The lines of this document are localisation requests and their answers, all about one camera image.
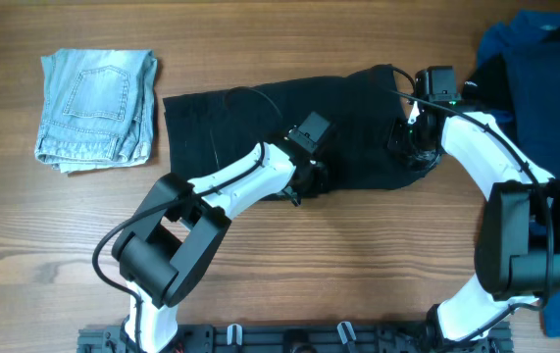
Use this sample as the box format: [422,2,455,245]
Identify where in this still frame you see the folded light blue jeans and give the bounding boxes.
[34,48,158,174]

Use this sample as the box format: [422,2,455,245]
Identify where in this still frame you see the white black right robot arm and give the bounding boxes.
[387,107,560,350]

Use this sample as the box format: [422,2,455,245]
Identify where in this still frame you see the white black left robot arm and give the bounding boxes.
[112,139,326,352]

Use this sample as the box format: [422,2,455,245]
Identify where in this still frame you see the black shorts garment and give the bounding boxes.
[163,66,440,198]

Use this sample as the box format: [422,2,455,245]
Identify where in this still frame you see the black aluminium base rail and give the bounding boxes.
[76,322,514,353]

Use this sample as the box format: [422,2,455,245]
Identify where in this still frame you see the dark blue polo shirt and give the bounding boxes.
[475,9,560,338]

